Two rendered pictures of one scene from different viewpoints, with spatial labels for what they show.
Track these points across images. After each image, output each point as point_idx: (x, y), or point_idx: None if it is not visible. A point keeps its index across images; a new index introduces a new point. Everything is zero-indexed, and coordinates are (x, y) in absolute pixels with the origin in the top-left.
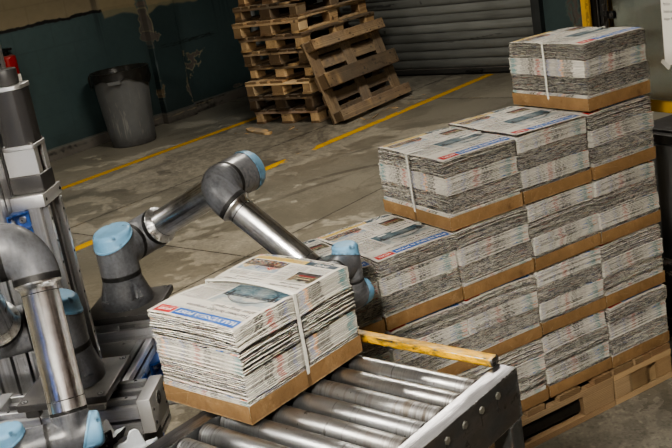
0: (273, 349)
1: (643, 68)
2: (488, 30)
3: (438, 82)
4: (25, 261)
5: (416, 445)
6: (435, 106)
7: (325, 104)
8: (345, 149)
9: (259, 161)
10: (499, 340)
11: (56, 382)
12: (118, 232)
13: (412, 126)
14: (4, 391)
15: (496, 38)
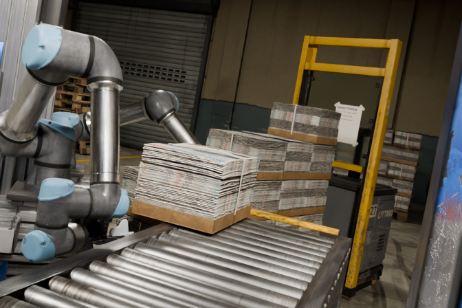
0: (230, 188)
1: (336, 132)
2: (165, 133)
3: (133, 151)
4: (109, 65)
5: (335, 260)
6: (135, 160)
7: (78, 142)
8: (89, 166)
9: (177, 100)
10: None
11: (108, 157)
12: (73, 116)
13: (125, 165)
14: None
15: (168, 138)
